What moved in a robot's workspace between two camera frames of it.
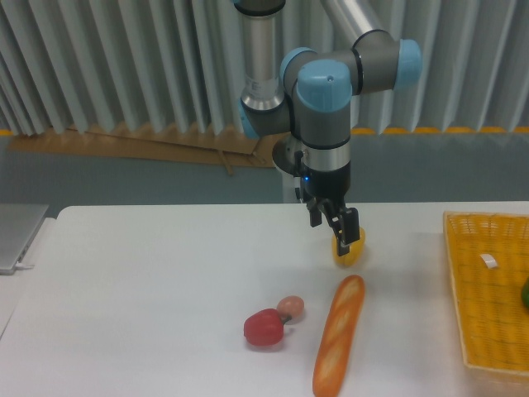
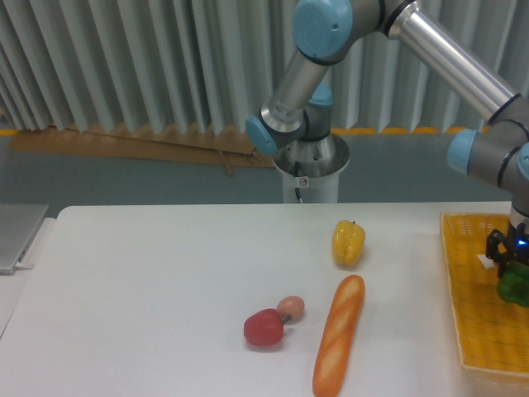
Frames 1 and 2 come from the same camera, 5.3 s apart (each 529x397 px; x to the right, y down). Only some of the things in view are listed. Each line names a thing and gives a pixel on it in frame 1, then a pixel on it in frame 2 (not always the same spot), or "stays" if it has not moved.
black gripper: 334,184 -> 517,244
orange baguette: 340,333 stays
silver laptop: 18,224 stays
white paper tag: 489,260 stays
